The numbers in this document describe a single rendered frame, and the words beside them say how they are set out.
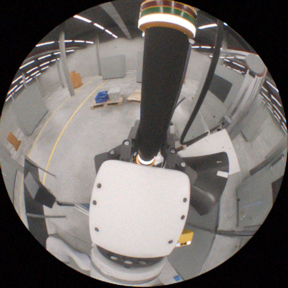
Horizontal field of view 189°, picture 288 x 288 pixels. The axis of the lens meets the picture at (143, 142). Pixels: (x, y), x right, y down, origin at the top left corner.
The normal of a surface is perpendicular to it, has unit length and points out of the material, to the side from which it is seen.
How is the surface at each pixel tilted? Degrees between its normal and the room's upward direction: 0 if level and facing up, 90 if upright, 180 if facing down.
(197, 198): 35
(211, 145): 50
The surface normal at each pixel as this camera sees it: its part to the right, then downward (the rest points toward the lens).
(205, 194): -0.35, -0.83
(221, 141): -0.72, -0.50
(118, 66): 0.02, 0.81
